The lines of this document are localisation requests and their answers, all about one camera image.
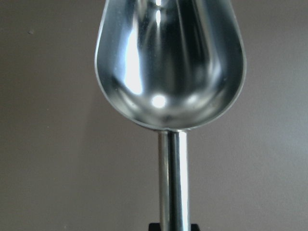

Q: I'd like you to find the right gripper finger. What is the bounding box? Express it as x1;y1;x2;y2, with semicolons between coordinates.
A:
187;219;200;231

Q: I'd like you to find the steel ice scoop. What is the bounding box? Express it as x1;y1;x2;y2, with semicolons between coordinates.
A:
94;0;246;231

